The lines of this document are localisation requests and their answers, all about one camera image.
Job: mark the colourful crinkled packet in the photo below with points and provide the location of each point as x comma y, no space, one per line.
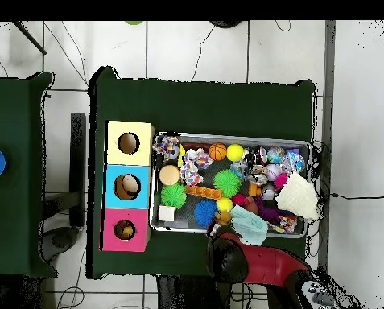
166,145

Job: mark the cream yellow cloth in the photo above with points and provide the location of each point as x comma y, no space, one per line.
298,196

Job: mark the yellow ball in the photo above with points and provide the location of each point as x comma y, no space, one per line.
235,152
224,205

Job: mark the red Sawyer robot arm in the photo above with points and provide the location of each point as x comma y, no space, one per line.
269,264

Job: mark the green spiky ball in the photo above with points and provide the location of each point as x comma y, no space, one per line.
227,183
173,196

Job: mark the yellow plush toy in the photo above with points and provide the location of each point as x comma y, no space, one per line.
124,230

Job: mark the wooden box with three holes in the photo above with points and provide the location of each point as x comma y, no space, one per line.
128,167

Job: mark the colourful patterned fabric toy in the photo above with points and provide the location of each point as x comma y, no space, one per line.
191,172

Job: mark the bright orange mini basketball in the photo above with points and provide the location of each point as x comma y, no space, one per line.
217,152

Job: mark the plain blue spiky ball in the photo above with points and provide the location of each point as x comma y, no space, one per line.
204,212

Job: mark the orange yellow plastic toy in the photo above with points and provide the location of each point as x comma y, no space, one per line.
204,192

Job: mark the light wooden cube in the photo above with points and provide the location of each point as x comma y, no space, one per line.
166,213

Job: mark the clear mesh bin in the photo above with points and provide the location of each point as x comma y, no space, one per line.
269,138

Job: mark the brown plush animal toy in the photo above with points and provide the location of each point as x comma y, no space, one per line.
222,217

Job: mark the mint green cloth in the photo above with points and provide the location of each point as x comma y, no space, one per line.
249,224

